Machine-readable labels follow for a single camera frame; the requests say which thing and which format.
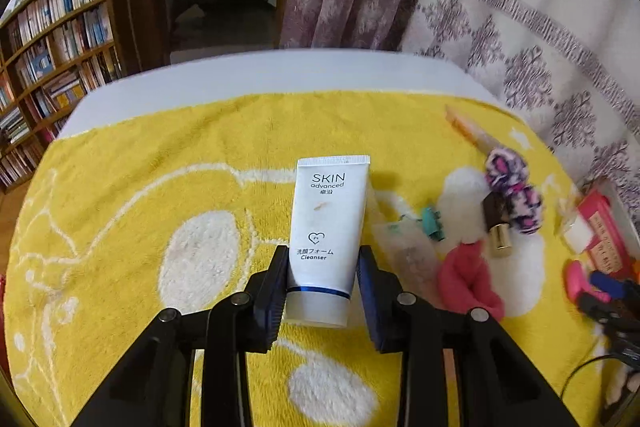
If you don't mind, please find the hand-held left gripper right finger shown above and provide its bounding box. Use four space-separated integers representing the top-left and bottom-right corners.
354 244 581 427

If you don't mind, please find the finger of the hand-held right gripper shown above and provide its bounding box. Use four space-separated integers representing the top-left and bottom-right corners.
577 271 640 358

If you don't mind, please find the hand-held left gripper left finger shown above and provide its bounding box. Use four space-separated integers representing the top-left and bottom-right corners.
70 244 292 427

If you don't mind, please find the red box container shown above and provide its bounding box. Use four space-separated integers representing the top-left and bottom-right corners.
562 181 640 275

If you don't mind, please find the white cleanser tube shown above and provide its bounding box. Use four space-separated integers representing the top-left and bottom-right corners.
282 155 372 329

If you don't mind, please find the pink sock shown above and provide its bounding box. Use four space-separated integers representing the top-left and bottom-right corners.
437 239 506 320

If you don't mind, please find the purple leopard print scrunchie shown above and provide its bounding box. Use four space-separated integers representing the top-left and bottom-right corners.
484 148 545 235

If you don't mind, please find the pink plastic object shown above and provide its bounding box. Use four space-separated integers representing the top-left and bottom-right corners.
565 259 608 303

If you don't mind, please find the clear plastic packet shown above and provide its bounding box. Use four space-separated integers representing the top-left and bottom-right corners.
372 221 441 303

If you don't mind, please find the small white and yellow box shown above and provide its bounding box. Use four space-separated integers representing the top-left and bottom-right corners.
561 214 596 255

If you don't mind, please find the teal binder clip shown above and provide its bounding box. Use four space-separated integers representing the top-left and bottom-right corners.
400 206 447 242

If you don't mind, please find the cream cloth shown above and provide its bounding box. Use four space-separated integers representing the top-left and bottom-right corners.
602 352 640 413

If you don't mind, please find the brown and gold lipstick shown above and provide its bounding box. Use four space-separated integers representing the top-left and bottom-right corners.
481 193 513 258

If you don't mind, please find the yellow and white towel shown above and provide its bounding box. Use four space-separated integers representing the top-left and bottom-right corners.
2 89 621 427

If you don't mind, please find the pink wrapped packet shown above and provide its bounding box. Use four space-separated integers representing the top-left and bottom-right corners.
445 105 493 152

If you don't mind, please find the white curtain with purple pattern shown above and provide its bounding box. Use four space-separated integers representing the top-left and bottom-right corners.
279 0 640 228

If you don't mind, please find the wooden bookshelf with books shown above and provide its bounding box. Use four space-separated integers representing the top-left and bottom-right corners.
0 0 126 192

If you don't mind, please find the black cable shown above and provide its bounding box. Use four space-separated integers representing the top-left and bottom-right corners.
559 354 626 410

